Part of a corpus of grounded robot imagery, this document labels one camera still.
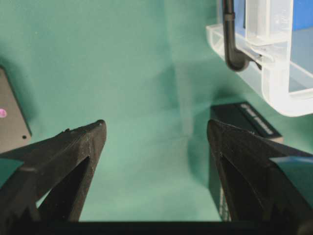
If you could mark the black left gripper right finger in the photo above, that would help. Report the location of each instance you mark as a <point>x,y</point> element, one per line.
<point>265,183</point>

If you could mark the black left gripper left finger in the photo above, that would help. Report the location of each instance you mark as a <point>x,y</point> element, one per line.
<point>53,180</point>

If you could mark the black camera box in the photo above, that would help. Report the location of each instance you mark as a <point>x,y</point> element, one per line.
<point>242,115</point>

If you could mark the clear plastic storage case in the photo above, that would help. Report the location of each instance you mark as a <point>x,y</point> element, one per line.
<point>275,61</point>

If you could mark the green table cloth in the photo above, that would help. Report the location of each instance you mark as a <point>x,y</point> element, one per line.
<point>146,69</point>

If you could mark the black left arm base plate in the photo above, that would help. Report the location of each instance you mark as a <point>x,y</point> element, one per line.
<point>14,131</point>

